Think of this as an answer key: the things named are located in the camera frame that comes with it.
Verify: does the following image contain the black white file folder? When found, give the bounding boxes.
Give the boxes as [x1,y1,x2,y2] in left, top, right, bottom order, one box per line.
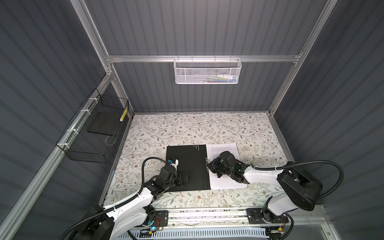
[166,145,211,192]

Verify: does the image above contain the black wire basket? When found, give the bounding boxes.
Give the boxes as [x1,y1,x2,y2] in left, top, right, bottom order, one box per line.
[57,91,130,164]

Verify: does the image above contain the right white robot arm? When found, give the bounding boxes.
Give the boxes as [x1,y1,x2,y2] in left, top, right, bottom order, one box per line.
[207,151,323,223]

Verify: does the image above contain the printed paper sheet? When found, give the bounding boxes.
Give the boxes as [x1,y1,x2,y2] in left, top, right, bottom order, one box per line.
[206,143,248,190]

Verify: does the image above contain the white wire basket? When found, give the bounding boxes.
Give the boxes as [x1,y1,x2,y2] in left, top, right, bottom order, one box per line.
[173,58,242,85]

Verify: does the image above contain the left black cable conduit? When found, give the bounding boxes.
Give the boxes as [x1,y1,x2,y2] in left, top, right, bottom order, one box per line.
[58,156,170,240]

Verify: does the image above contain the aluminium frame post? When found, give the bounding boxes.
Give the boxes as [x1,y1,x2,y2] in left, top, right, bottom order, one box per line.
[70,1,135,117]

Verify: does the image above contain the black pad in basket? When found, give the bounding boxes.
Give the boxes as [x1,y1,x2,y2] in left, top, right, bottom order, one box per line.
[87,112,122,136]

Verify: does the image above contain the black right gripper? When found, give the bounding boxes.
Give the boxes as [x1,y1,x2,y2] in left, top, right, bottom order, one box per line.
[205,156,232,178]

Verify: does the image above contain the markers in white basket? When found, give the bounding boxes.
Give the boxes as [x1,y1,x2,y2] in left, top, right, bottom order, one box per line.
[200,75,238,84]

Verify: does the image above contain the yellow marker in basket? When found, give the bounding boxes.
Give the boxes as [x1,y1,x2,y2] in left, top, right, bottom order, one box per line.
[120,108,128,122]

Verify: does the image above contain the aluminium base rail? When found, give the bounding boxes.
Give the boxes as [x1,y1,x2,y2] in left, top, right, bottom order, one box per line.
[112,206,341,240]

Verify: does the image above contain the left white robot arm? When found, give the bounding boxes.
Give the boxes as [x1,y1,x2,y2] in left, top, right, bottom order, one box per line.
[61,159,183,240]

